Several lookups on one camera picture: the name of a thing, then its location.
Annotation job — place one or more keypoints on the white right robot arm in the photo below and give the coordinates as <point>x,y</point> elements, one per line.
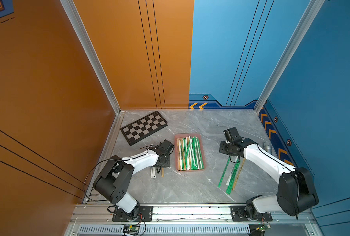
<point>296,189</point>

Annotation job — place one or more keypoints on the pink translucent storage box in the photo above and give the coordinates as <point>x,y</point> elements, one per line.
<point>185,152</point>

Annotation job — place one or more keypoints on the left aluminium corner post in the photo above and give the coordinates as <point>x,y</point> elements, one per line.
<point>81,32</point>

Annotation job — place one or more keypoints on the green circuit board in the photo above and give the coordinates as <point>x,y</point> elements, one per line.
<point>263,228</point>
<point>131,230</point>

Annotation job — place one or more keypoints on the green straw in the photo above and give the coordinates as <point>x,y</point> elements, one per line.
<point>232,179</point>
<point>198,153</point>
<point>223,173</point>

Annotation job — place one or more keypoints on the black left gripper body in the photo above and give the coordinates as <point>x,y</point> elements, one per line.
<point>167,162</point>

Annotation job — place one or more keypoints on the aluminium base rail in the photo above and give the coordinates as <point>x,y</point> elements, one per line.
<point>223,219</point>

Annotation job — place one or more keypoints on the aluminium corner post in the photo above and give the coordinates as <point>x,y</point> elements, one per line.
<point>81,32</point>
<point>300,31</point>

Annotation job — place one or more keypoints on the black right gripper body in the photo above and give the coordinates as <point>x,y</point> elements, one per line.
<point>225,148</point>

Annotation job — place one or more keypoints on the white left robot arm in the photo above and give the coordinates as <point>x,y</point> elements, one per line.
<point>114,179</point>

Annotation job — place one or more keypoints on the silver grey microphone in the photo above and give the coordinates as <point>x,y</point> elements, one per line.
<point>267,147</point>

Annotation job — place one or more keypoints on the black white chessboard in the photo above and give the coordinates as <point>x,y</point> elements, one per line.
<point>143,127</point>

